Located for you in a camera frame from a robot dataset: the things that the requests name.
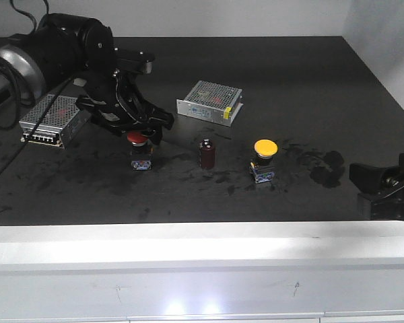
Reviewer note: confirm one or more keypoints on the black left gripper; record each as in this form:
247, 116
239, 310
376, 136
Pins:
112, 97

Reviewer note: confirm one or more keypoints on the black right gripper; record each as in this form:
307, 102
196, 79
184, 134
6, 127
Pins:
381, 195

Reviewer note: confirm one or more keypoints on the red mushroom push button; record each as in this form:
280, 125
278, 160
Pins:
141, 151

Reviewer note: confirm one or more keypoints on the yellow mushroom push button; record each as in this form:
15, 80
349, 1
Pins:
261, 165

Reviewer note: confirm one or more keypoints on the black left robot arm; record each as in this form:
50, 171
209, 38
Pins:
69, 47

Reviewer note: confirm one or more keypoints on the right dark brown capacitor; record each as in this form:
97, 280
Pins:
207, 150

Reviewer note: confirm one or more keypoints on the right metal mesh power supply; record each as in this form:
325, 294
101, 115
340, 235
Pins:
211, 102

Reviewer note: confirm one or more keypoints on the metal mesh power supply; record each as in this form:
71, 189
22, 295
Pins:
211, 102
59, 126

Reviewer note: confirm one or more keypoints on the left metal mesh power supply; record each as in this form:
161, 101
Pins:
59, 126

